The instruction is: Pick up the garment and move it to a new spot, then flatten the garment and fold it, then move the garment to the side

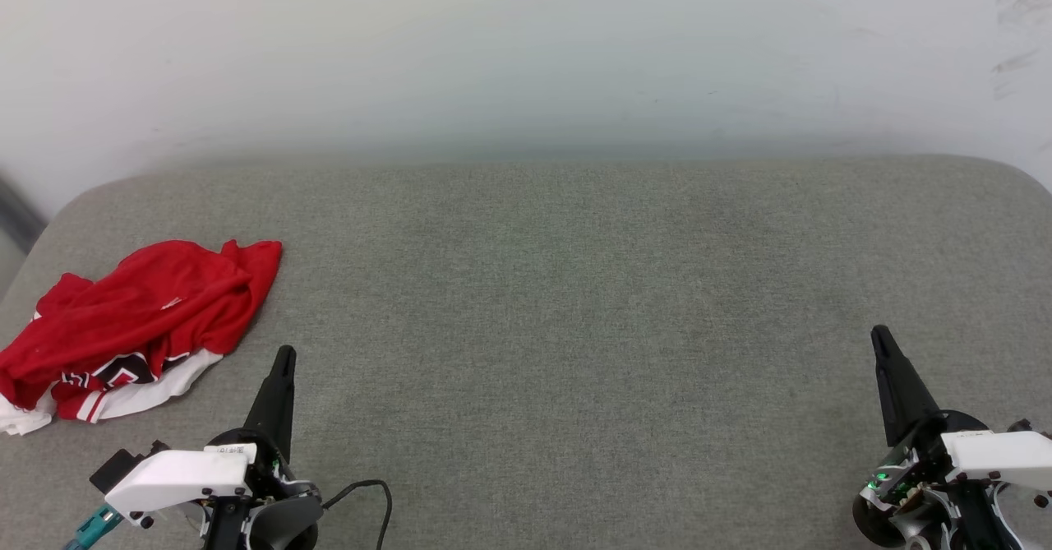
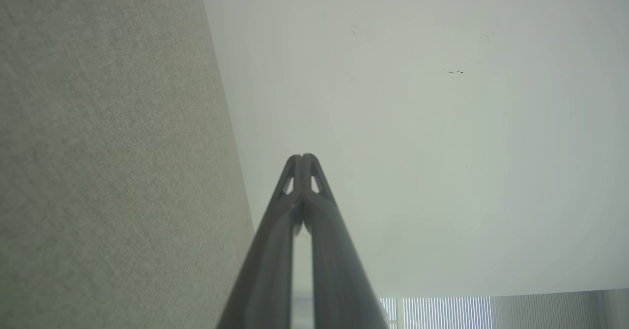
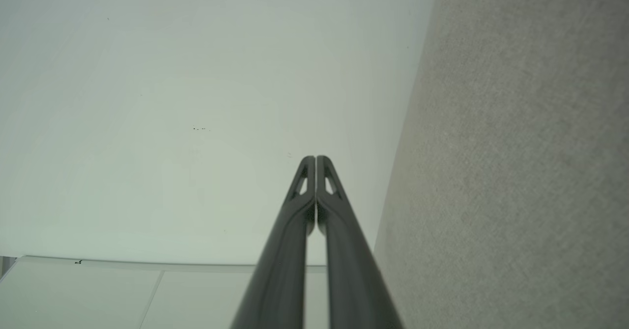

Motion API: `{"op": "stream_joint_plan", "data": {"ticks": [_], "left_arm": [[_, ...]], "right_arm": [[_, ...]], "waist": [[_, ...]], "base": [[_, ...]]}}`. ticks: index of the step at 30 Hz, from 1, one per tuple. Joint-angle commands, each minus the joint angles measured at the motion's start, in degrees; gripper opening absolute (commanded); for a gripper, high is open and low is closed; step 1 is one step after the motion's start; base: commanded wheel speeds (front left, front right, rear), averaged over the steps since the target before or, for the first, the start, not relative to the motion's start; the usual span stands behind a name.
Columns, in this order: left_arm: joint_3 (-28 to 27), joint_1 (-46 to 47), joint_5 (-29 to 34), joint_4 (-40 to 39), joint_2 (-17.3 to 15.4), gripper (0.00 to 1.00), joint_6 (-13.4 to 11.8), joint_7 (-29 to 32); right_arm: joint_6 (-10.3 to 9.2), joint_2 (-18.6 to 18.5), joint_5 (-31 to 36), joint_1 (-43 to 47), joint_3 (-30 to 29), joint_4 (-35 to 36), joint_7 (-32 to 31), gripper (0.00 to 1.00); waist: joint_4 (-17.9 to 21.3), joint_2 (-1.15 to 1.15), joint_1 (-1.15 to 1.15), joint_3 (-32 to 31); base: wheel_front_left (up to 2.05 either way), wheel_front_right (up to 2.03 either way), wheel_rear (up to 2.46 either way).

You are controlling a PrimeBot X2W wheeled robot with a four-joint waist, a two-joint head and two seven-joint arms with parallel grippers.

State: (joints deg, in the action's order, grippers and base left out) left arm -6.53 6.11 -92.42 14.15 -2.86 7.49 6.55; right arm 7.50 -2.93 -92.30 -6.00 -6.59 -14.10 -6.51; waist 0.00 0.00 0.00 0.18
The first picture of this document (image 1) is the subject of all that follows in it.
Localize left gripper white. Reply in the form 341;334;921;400
104;346;321;550

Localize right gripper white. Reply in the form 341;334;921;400
852;326;1052;550

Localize red basketball jersey white sleeves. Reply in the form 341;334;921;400
0;239;283;437

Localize grey metal bar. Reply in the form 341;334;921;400
0;173;48;253

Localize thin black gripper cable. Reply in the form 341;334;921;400
321;479;394;550

